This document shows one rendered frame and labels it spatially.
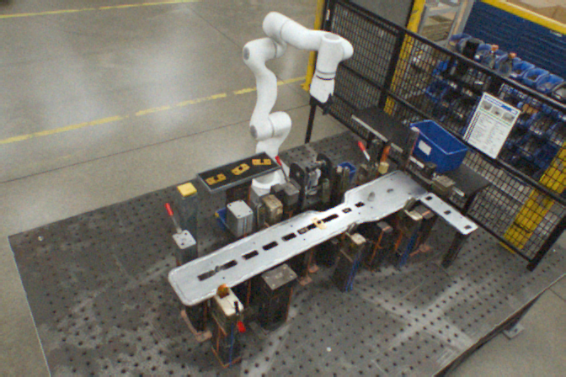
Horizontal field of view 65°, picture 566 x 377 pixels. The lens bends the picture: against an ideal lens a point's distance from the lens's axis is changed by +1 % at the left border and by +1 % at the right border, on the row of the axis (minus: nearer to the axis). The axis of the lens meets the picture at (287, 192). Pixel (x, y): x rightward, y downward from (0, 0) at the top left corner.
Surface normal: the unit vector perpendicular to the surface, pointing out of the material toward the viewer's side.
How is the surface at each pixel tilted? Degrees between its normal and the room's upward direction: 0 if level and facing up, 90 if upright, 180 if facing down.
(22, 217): 0
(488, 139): 90
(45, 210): 0
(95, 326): 0
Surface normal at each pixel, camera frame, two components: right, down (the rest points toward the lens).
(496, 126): -0.80, 0.32
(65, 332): 0.11, -0.75
